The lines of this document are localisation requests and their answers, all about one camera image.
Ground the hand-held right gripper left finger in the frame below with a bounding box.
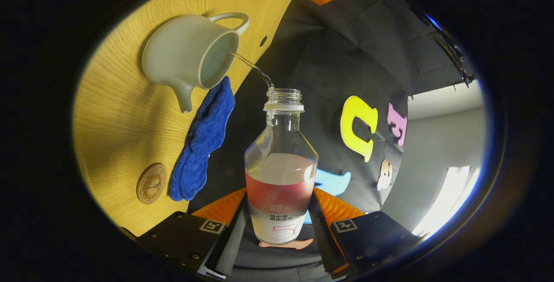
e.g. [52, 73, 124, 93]
[136, 187, 249, 280]

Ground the round wooden coaster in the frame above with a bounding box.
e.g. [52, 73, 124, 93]
[136, 163, 167, 205]

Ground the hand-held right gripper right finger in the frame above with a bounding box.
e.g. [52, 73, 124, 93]
[309, 187, 420, 279]

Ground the white teacup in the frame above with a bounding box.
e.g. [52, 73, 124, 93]
[142, 13, 250, 114]

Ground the clear water bottle red label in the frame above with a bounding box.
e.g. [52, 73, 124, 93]
[245, 88, 319, 246]

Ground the blue towel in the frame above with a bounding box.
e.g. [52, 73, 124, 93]
[168, 76, 235, 202]

